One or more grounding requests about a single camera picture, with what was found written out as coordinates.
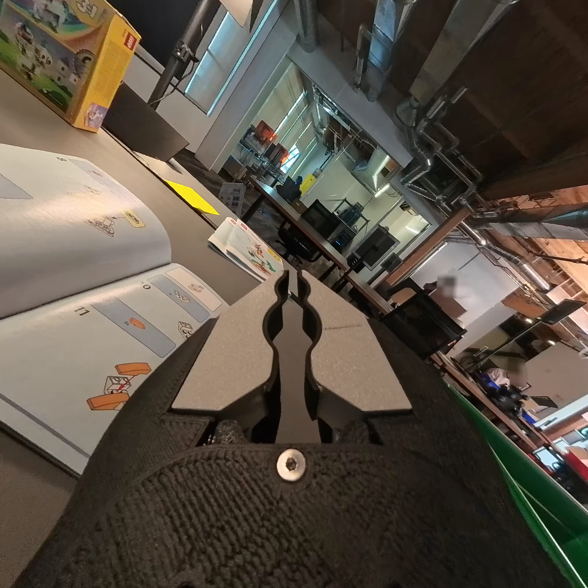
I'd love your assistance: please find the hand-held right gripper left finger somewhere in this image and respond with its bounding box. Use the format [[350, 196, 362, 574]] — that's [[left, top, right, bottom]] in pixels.
[[171, 270, 291, 443]]

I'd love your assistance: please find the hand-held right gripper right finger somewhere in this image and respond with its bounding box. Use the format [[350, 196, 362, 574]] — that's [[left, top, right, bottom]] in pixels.
[[298, 270, 413, 445]]

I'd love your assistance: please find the green plastic bin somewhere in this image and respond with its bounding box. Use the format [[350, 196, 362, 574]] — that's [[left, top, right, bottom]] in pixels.
[[441, 377, 588, 588]]

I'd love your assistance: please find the yellow toy brick set box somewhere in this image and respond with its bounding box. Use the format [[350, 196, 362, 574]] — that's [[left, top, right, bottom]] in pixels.
[[0, 0, 141, 133]]

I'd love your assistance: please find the black mesh office chair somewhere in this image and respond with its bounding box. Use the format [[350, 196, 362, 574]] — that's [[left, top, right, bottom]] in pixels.
[[381, 278, 467, 359]]

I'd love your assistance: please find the closed instruction booklet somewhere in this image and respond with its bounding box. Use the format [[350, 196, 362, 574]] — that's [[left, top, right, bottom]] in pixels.
[[208, 217, 284, 282]]

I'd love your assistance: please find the monitor on floor stand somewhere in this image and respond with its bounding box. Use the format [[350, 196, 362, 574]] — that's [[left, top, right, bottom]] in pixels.
[[349, 225, 398, 272]]

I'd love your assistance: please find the black swivel office chair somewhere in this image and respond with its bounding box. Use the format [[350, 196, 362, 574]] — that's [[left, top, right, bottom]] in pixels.
[[278, 220, 322, 262]]

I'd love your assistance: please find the black cabinet on desk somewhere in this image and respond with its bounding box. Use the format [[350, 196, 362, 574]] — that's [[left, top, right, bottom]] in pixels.
[[301, 200, 343, 239]]

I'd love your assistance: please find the long wooden office desk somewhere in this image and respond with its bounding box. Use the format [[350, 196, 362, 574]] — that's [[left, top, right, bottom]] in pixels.
[[250, 177, 396, 313]]

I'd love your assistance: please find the printed parts leaflet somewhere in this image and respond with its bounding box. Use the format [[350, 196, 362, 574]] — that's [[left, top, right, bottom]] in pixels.
[[220, 182, 245, 217]]

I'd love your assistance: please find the yellow paper sheet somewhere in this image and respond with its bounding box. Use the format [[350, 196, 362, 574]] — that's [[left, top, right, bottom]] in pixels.
[[164, 179, 220, 216]]

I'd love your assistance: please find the open instruction booklet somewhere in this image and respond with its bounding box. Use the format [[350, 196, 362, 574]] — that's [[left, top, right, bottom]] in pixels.
[[0, 143, 230, 476]]

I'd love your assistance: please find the black box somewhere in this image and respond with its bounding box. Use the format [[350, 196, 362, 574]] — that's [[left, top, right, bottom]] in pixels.
[[102, 83, 190, 162]]

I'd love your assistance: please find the black metal pole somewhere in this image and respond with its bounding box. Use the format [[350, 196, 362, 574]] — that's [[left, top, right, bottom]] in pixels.
[[148, 0, 217, 108]]

